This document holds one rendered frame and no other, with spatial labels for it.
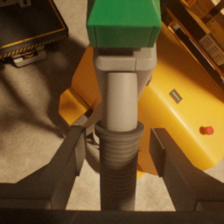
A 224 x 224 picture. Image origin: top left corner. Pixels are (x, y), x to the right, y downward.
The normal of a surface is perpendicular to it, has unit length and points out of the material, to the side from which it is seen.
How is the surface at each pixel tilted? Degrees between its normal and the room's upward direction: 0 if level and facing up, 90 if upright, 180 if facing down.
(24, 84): 0
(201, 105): 0
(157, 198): 0
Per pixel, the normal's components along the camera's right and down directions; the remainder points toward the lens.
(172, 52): 0.27, -0.21
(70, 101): -0.01, 0.04
